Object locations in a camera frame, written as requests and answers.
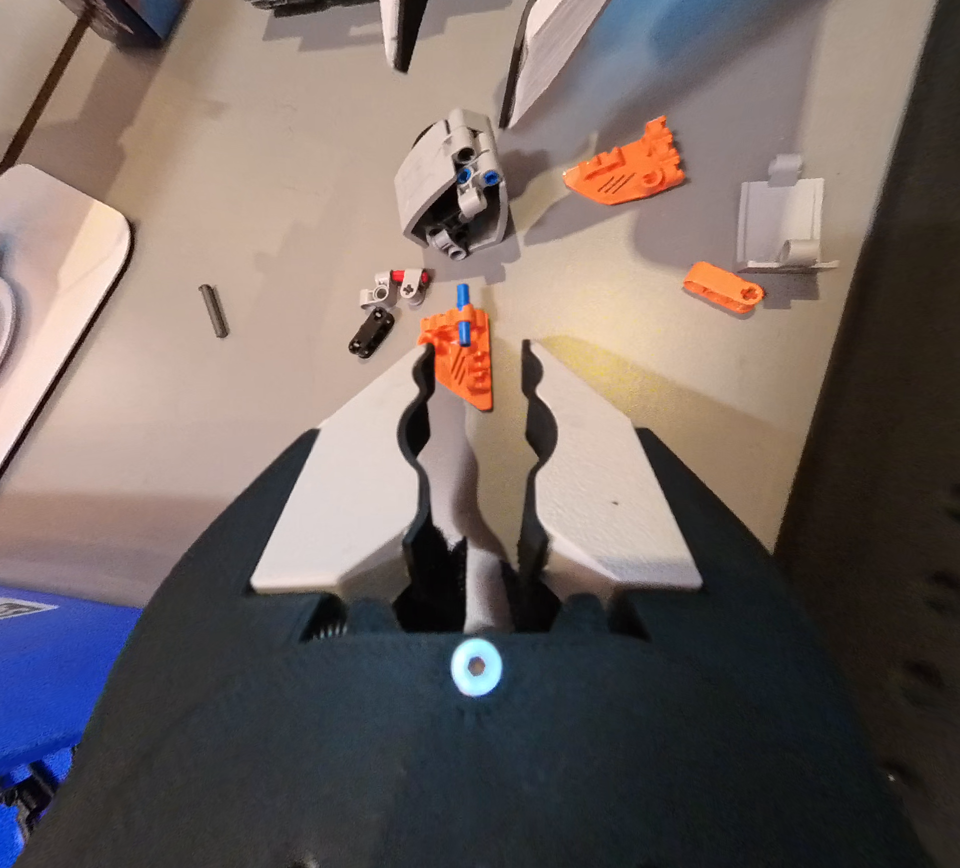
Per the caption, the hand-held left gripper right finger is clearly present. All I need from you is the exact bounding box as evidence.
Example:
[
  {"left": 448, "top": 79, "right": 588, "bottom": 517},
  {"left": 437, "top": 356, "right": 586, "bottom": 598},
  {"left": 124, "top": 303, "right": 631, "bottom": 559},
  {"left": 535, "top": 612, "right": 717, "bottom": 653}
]
[{"left": 516, "top": 339, "right": 705, "bottom": 604}]

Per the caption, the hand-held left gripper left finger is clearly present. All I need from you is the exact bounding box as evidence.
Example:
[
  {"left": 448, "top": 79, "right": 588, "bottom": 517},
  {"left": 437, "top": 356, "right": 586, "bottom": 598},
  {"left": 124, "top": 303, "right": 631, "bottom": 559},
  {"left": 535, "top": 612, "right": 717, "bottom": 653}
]
[{"left": 249, "top": 345, "right": 438, "bottom": 605}]

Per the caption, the orange ribbed panel with pin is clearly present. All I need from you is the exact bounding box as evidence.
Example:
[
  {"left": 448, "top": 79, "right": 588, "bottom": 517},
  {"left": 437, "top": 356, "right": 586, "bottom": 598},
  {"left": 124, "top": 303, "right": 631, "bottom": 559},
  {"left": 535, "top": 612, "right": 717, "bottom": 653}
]
[{"left": 418, "top": 309, "right": 496, "bottom": 413}]

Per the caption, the grey curved brick assembly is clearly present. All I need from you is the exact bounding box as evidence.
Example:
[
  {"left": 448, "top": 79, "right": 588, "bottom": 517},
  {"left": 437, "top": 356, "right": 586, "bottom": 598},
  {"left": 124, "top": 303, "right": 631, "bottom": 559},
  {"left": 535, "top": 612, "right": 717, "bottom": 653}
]
[{"left": 395, "top": 109, "right": 513, "bottom": 261}]

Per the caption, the blue plastic bin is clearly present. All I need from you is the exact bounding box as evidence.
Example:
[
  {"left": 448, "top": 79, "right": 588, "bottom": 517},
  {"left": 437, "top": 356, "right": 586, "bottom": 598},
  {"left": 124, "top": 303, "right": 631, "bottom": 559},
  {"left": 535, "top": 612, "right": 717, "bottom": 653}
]
[{"left": 0, "top": 583, "right": 144, "bottom": 846}]

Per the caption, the black short brick beam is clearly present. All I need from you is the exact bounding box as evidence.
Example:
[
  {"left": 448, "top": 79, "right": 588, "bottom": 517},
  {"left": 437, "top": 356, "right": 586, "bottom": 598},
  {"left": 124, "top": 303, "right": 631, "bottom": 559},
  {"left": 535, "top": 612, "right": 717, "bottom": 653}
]
[{"left": 347, "top": 307, "right": 399, "bottom": 359}]

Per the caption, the orange ribbed brick panel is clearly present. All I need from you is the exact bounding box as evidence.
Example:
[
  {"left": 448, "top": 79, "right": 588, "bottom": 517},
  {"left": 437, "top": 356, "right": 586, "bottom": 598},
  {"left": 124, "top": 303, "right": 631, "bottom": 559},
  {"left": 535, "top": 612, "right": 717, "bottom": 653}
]
[{"left": 562, "top": 116, "right": 687, "bottom": 207}]

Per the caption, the dark grey axle rod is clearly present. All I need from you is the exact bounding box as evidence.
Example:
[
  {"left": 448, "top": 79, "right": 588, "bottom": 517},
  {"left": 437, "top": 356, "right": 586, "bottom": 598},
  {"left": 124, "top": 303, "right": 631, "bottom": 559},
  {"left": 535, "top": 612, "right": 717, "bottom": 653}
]
[{"left": 198, "top": 283, "right": 230, "bottom": 340}]

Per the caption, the grey and red connector piece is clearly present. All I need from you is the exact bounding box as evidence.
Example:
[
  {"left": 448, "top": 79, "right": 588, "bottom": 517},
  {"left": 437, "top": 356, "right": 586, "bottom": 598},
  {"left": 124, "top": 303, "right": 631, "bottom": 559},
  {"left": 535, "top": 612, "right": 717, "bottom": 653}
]
[{"left": 358, "top": 268, "right": 434, "bottom": 306}]

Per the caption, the orange short brick beam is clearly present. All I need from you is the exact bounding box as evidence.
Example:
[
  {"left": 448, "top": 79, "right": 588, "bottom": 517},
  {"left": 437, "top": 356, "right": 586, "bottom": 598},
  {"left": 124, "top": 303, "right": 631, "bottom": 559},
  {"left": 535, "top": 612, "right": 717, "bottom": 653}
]
[{"left": 682, "top": 260, "right": 766, "bottom": 315}]

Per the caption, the grey flat brick panel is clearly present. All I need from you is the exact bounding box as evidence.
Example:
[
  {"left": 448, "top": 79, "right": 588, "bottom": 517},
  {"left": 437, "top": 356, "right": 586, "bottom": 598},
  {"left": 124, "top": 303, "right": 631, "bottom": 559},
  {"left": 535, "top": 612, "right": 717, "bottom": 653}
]
[{"left": 737, "top": 154, "right": 841, "bottom": 274}]

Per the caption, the black perforated pad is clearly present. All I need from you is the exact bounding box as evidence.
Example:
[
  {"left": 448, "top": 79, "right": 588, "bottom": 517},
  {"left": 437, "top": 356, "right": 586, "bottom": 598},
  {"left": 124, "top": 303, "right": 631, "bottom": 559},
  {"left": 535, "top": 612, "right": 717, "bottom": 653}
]
[{"left": 772, "top": 0, "right": 960, "bottom": 868}]

